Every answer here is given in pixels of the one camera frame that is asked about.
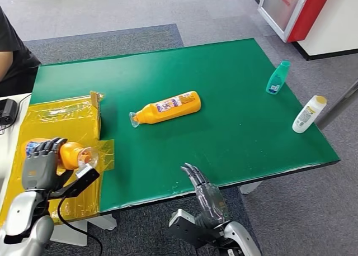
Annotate white bottle yellow cap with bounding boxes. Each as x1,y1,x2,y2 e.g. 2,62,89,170
292,95,328,134

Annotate black device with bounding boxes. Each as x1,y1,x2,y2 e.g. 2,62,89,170
0,98,18,126

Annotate cardboard box in yellow tape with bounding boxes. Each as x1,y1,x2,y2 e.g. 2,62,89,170
0,91,115,227

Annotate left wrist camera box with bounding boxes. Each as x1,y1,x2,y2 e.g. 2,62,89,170
48,164,100,200

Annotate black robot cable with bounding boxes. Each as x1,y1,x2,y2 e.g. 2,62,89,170
57,197,103,256

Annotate white desk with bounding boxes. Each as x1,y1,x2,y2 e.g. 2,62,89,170
0,93,88,247

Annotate green table mat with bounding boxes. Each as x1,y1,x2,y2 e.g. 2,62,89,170
29,38,341,215

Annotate red and white display stand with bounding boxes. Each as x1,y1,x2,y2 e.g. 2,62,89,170
257,0,335,44

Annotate orange detergent bottle clear cap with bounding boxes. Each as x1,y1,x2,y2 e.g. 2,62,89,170
20,138,99,171
128,91,202,129

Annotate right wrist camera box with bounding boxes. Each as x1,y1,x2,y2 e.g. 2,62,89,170
168,208,224,250

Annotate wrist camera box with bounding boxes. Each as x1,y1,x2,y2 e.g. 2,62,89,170
168,208,224,250
48,164,100,200

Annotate teal plastic bottle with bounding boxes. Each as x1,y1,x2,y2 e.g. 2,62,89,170
266,60,292,96

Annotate white table foot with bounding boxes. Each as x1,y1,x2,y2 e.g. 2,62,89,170
87,214,117,231
239,181,264,196

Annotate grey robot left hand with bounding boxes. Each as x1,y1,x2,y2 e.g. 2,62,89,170
22,138,69,191

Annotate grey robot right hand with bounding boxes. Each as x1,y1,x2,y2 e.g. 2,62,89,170
181,163,229,229

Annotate black device cable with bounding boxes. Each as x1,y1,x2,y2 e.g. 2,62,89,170
0,93,32,135

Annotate grey metal pole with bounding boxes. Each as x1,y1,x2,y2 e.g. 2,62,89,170
317,79,358,131

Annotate person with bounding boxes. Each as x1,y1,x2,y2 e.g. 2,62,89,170
0,6,42,98

